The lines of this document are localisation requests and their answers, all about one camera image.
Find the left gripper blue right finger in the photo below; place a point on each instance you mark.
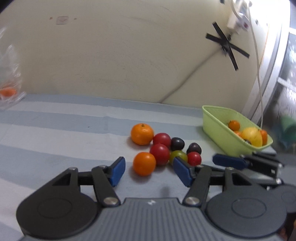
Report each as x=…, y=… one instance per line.
x=187, y=173

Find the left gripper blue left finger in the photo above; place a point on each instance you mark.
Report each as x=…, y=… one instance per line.
x=104, y=174

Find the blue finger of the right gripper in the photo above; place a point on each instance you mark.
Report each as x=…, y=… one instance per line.
x=228, y=161

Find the red tomato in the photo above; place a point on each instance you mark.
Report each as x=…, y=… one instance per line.
x=162, y=138
x=194, y=158
x=161, y=154

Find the green tomato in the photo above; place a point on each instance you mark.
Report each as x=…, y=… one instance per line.
x=177, y=153

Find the dark purple plum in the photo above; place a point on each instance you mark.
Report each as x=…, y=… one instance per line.
x=194, y=147
x=177, y=144

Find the orange mandarin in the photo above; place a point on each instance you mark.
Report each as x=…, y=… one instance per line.
x=144, y=164
x=142, y=134
x=234, y=125
x=264, y=135

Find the orange mandarin in basket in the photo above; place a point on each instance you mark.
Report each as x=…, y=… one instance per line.
x=264, y=135

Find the yellow lemon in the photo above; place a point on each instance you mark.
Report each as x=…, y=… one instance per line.
x=253, y=135

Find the small mandarin in basket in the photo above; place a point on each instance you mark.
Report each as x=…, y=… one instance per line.
x=238, y=133

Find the green object behind glass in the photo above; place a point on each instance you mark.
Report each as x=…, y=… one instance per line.
x=286, y=131

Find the light green plastic basket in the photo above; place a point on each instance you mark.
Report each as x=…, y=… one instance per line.
x=215, y=125

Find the frosted glass door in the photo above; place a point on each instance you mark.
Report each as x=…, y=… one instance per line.
x=277, y=79

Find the striped blue bed sheet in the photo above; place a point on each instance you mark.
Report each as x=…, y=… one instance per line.
x=43, y=135

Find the black tape cross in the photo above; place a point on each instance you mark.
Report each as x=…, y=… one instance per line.
x=226, y=45

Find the orange fruit in bag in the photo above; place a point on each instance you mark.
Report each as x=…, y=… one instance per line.
x=8, y=92

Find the clear plastic bag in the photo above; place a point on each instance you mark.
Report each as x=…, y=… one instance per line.
x=10, y=73

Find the white power strip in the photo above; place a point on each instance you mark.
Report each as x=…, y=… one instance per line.
x=239, y=18

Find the wall sticker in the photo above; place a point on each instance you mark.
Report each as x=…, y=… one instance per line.
x=62, y=20

